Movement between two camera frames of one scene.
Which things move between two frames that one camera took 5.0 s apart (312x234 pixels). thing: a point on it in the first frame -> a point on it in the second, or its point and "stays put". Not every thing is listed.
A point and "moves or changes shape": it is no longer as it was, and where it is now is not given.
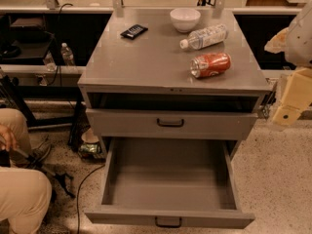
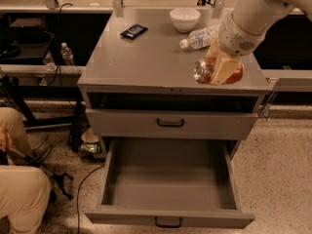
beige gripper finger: [279, 43] -> [234, 40]
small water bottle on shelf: [67, 56] stays put
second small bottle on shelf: [50, 62] stays put
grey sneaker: [42, 152] stays put
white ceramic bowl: [185, 19] stays put
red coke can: [210, 64] moves or changes shape
